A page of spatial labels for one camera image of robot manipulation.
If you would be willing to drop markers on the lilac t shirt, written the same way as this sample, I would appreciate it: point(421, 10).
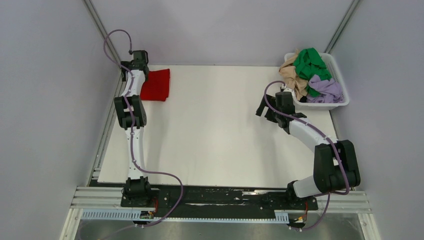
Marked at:
point(324, 91)

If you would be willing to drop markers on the beige t shirt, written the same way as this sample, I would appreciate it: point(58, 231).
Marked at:
point(291, 79)

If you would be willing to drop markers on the red t shirt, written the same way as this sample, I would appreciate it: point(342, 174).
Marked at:
point(157, 86)

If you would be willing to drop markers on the white laundry basket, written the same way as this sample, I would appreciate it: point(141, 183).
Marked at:
point(336, 75)

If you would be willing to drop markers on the aluminium frame rail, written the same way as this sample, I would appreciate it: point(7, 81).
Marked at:
point(105, 203)

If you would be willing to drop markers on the grey slotted cable duct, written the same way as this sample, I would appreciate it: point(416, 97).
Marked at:
point(145, 216)

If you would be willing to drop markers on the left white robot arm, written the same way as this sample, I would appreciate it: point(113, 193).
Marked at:
point(132, 118)

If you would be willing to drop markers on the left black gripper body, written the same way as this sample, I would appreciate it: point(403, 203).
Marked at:
point(123, 74)

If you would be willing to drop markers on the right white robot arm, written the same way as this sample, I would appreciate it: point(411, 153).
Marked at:
point(335, 166)

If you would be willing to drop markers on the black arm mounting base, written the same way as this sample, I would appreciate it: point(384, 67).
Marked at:
point(215, 202)

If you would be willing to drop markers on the green t shirt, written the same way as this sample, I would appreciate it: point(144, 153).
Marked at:
point(309, 63)

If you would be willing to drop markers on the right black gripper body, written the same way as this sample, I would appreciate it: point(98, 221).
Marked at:
point(271, 117)

